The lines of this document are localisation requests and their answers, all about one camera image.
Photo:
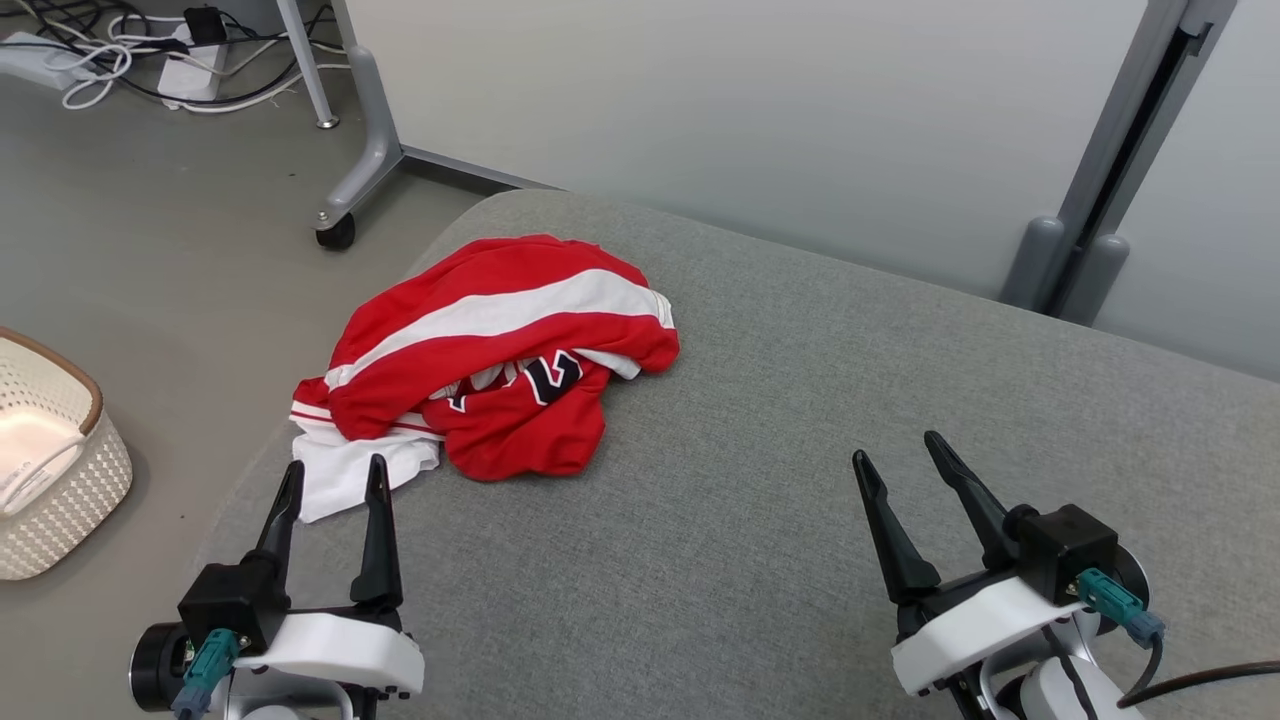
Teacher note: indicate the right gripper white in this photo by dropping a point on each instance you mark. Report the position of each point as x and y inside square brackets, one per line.
[980, 625]

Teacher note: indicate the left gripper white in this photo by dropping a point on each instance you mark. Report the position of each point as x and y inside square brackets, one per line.
[340, 650]

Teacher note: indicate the red white basketball jersey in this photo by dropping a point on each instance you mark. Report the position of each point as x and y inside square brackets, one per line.
[520, 430]

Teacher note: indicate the red shorts white trim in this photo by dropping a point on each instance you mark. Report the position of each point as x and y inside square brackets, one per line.
[470, 350]

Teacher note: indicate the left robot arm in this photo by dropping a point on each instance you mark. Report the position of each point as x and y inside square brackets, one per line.
[155, 670]

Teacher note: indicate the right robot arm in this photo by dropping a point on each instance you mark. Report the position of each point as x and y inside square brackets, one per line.
[1060, 692]

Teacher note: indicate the white woven laundry basket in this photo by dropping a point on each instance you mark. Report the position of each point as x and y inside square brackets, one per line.
[70, 500]

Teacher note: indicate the black caster wheel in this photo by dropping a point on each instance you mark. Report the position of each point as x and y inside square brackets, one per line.
[337, 233]

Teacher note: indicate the grey desk leg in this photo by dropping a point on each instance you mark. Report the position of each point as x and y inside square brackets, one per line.
[372, 120]

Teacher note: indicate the white power strip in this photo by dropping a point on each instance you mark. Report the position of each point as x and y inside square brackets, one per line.
[190, 82]
[30, 55]

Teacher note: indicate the thin metal desk leg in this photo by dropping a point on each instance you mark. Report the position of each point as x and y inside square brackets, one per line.
[305, 60]

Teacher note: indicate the black power adapter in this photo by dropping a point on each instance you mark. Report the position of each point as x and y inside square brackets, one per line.
[205, 25]

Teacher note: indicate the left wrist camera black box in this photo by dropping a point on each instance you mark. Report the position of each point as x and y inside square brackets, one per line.
[230, 600]

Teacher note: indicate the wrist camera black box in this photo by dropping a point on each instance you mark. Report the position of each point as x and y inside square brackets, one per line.
[1065, 550]
[230, 600]

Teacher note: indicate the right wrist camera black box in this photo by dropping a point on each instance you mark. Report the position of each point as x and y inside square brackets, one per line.
[1065, 550]

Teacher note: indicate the grey partition base rail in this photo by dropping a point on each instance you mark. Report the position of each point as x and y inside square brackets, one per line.
[470, 168]

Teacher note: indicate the grey partition upright rail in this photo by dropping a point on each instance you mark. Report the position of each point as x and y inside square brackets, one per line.
[1140, 110]

